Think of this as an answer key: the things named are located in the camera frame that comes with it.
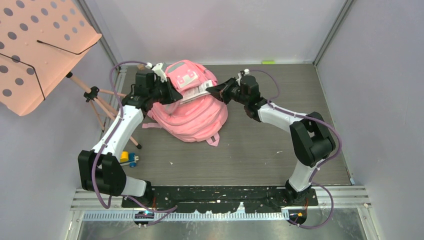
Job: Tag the green sticky note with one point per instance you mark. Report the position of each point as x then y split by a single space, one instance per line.
268 62

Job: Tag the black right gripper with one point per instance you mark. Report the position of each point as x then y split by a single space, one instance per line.
221 91

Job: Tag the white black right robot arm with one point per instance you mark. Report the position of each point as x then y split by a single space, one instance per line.
310 134

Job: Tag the white ruler set package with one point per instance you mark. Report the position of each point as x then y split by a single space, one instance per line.
196 92

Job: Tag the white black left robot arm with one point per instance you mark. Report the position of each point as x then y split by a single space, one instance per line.
99 168

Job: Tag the pink student backpack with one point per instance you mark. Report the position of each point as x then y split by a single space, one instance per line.
196 121

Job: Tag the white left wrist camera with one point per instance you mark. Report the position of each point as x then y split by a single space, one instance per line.
159 70

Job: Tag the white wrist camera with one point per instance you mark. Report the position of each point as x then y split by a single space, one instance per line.
159 70
242 73

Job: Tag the pink perforated music stand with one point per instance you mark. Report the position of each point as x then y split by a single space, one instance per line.
54 74

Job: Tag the yellow blue toy car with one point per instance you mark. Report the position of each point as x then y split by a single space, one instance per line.
129 159

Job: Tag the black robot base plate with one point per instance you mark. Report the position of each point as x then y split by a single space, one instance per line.
223 199

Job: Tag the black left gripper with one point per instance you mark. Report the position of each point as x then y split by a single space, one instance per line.
173 95

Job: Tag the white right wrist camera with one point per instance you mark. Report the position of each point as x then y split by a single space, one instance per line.
242 73

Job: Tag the white slotted cable duct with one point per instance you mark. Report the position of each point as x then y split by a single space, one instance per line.
138 216

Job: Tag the small wooden cube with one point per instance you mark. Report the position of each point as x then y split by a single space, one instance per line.
141 67

